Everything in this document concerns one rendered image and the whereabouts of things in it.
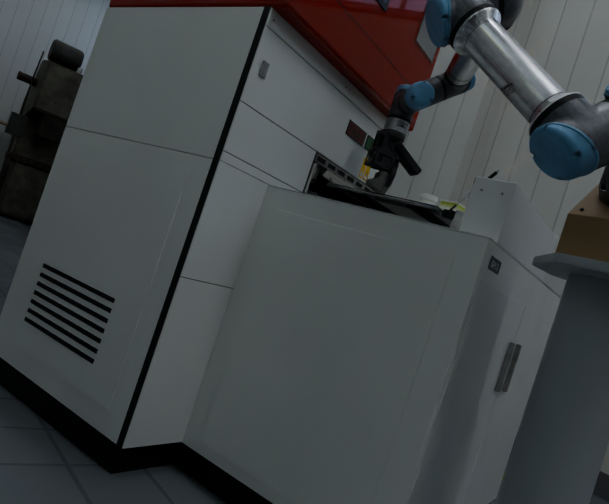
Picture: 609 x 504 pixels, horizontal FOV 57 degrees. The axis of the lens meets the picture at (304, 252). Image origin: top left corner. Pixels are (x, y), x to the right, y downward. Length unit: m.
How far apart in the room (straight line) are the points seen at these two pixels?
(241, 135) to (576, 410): 0.96
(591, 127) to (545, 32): 3.25
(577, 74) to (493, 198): 2.81
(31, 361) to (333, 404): 0.92
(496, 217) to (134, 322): 0.91
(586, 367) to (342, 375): 0.51
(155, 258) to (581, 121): 1.00
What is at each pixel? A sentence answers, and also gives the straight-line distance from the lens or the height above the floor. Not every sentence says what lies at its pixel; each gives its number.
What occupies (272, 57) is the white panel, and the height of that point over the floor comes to 1.12.
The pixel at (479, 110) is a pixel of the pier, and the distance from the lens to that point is 4.06.
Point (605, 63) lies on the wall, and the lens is 4.04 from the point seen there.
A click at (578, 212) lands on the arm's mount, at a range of 1.28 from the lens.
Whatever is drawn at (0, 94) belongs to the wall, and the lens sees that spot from 10.72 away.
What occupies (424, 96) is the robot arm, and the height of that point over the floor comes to 1.20.
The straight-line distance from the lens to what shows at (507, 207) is 1.30.
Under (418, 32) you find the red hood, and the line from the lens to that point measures 2.03.
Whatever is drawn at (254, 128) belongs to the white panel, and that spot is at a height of 0.93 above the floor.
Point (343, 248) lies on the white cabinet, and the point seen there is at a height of 0.71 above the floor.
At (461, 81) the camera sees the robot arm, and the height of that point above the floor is 1.27.
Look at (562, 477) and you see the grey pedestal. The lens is 1.24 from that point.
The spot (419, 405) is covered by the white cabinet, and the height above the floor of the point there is 0.44.
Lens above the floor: 0.64
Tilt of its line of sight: 1 degrees up
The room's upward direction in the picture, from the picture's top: 18 degrees clockwise
